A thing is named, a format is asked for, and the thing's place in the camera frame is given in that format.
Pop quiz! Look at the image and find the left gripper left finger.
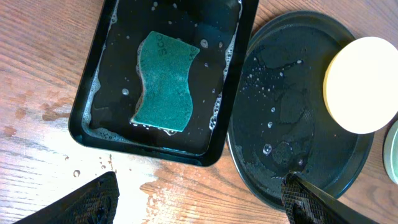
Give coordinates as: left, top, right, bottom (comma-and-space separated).
18, 171, 119, 224

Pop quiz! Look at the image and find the black rectangular water tray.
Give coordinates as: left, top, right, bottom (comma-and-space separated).
68, 0, 258, 167

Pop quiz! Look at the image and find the yellow plate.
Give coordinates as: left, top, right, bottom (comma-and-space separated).
323, 37, 397, 134

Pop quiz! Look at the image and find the green and yellow sponge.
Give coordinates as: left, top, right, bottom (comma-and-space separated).
131, 31, 200, 132

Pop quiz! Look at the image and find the light blue plate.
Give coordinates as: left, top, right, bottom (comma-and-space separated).
383, 121, 397, 184

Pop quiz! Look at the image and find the round black serving tray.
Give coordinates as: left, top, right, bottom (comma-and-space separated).
228, 11, 373, 210

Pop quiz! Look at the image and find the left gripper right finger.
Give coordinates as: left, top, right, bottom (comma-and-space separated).
282, 174, 375, 224

